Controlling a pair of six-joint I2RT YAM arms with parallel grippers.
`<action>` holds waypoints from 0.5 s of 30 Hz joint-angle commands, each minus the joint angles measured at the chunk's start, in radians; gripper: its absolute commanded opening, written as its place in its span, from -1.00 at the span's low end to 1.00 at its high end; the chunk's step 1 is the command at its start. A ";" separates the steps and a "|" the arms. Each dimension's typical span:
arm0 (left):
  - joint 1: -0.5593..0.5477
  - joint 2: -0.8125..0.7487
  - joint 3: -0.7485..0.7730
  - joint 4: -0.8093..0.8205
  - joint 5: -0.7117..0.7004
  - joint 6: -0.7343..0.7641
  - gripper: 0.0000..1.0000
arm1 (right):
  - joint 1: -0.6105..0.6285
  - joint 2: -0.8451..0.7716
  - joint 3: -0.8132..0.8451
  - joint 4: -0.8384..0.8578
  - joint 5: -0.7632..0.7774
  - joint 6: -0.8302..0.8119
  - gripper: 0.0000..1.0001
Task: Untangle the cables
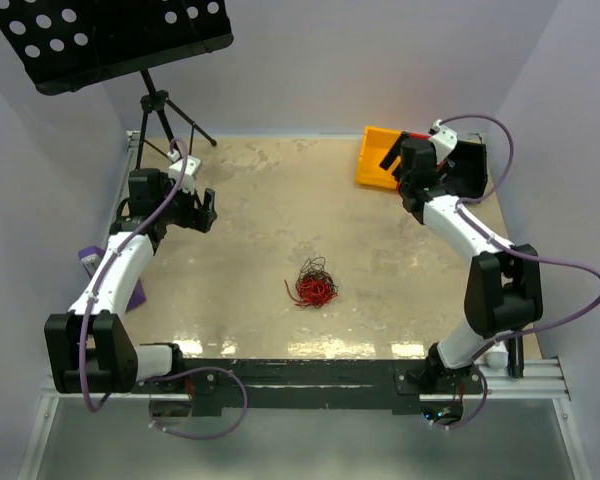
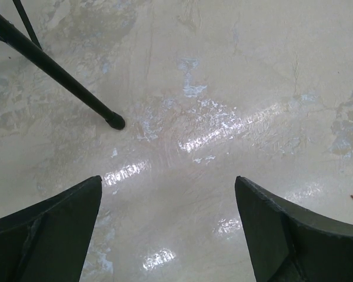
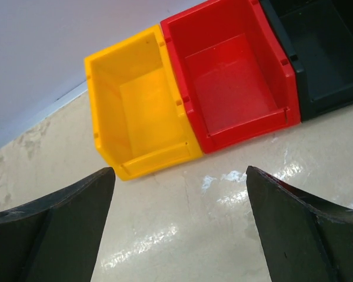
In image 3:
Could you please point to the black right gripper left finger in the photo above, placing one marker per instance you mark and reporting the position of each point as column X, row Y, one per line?
column 57, row 237

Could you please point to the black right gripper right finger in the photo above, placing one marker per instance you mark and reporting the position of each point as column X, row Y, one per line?
column 304, row 237

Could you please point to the yellow plastic bin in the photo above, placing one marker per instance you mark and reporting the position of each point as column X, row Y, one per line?
column 139, row 121

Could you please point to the red plastic bin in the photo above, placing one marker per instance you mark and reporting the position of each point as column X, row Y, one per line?
column 235, row 80

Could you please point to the black plastic bin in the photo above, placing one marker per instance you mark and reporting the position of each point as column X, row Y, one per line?
column 317, row 37

